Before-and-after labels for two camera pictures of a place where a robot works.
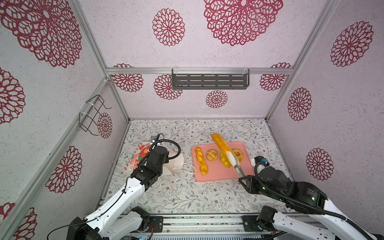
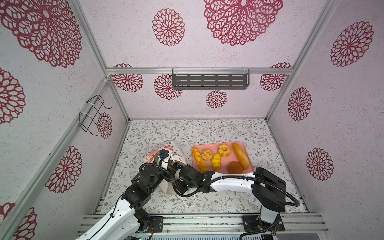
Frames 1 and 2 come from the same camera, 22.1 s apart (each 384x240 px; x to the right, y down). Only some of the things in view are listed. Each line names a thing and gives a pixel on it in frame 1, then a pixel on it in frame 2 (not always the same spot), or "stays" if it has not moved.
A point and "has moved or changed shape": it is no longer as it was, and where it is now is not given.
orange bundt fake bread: x=238 y=153 -> x=224 y=150
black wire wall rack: x=92 y=109 stays
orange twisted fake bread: x=202 y=164 stays
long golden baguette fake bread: x=221 y=142 -> x=241 y=155
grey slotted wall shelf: x=207 y=79 stays
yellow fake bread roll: x=211 y=155 has moved or changed shape
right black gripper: x=249 y=181 -> x=178 y=176
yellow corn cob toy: x=224 y=159 -> x=216 y=162
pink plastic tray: x=212 y=163 stays
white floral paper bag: x=173 y=163 -> x=175 y=156
